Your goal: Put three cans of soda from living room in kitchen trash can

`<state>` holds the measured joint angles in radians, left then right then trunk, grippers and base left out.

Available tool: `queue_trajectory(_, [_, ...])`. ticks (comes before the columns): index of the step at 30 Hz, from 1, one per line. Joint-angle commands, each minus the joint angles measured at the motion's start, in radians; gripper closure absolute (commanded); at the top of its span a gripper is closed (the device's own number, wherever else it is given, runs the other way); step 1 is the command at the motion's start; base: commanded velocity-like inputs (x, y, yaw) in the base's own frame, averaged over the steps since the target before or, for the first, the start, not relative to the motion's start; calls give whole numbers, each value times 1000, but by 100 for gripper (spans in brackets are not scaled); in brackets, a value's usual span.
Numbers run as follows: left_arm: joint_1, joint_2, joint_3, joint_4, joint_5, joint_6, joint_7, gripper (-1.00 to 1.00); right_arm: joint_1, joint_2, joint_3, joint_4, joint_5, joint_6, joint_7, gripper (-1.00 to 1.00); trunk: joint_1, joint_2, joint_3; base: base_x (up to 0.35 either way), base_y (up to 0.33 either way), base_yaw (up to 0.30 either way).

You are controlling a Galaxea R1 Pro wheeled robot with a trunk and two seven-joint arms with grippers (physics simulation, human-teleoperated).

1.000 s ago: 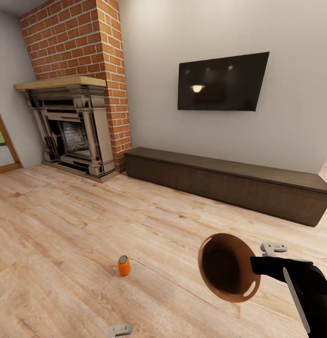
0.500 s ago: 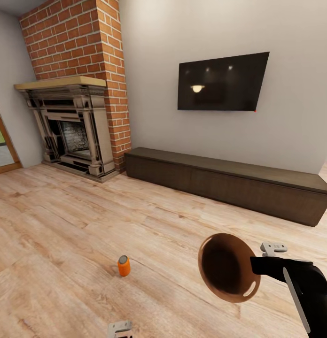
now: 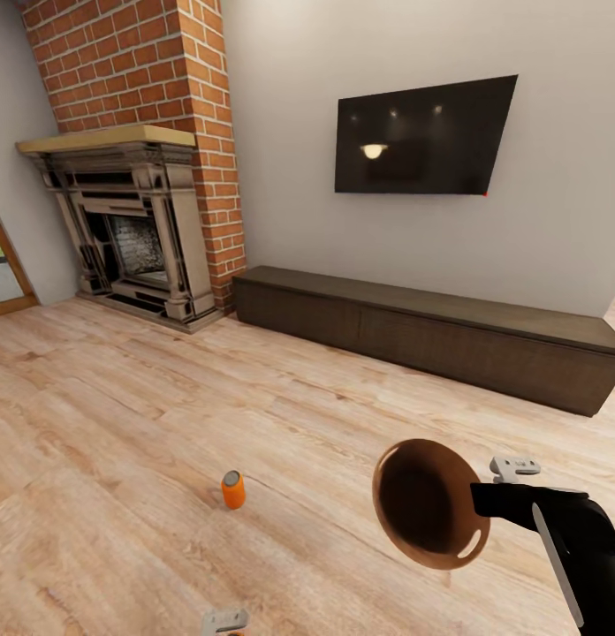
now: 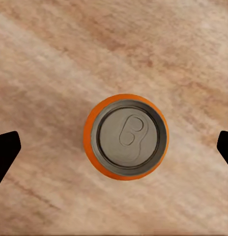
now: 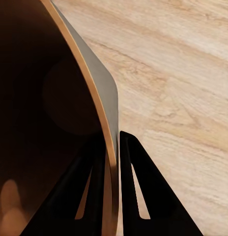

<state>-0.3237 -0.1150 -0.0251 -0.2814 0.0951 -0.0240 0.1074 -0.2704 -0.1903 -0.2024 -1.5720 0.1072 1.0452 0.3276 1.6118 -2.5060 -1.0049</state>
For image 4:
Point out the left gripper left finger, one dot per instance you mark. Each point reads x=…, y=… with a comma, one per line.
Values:
x=10, y=146

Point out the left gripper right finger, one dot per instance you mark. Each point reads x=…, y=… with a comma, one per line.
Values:
x=222, y=144

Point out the can of soda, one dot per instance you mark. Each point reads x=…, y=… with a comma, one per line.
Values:
x=125, y=137

